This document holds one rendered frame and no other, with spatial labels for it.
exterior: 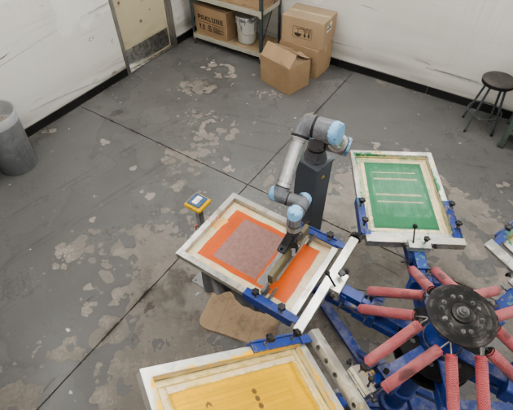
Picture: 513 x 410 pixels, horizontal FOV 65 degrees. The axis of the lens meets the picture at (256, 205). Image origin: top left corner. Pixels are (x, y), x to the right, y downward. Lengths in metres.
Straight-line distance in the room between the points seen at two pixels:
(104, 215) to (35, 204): 0.73
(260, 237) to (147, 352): 1.31
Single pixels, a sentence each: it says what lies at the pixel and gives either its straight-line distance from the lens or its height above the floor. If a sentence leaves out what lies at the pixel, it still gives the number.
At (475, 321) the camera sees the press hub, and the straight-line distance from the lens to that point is 2.04.
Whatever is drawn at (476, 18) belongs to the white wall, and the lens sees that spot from 5.35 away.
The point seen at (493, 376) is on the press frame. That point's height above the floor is 1.01.
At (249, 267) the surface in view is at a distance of 2.38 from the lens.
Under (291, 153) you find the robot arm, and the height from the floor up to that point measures 1.58.
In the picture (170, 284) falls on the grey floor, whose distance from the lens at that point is 3.51.
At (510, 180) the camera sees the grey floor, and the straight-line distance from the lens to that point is 4.91.
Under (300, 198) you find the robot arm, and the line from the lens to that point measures 2.08.
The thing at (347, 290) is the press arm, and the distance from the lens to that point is 2.25.
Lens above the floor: 2.95
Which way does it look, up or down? 48 degrees down
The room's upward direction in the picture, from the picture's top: straight up
